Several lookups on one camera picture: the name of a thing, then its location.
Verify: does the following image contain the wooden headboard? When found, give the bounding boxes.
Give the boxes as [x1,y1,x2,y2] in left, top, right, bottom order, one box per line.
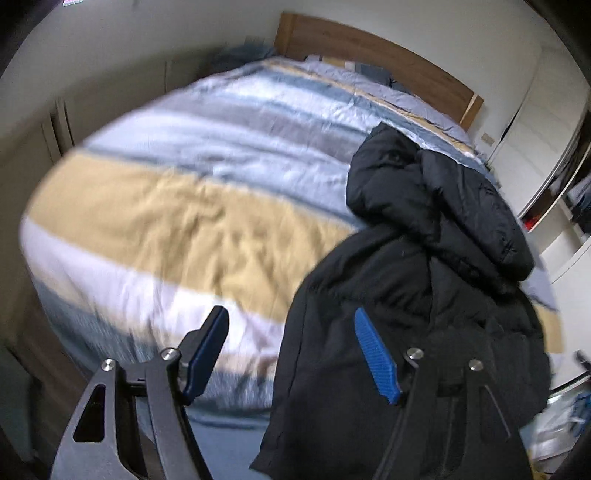
[274,12,485,133]

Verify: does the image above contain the striped duvet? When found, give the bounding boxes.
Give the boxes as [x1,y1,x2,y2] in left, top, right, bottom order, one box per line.
[18,58,566,412]

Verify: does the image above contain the red item in wardrobe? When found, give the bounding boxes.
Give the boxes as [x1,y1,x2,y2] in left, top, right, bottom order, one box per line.
[524,210,552,232]

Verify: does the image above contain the white wardrobe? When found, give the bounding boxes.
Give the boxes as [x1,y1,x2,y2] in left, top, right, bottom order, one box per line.
[488,44,591,287]

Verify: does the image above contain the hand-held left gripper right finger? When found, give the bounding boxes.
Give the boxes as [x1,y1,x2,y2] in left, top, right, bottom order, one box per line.
[354,308,527,480]

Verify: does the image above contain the hanging dark clothes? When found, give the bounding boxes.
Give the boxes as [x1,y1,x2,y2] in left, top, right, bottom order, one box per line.
[570,178,591,222]

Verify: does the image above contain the blue crumpled cloth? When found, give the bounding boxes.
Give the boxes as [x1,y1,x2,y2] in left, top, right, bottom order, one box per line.
[210,41,277,75]

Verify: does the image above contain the black puffer coat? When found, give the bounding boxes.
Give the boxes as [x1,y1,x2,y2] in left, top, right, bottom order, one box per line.
[249,122,553,480]

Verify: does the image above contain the lavender pillow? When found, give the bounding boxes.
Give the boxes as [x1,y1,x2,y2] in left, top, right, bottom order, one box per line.
[304,54,474,141]

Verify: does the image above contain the low beige cabinets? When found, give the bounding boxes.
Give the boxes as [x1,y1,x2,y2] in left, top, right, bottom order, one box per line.
[0,51,218,370]

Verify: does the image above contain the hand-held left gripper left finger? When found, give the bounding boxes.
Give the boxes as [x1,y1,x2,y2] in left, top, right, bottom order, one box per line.
[50,305,230,480]

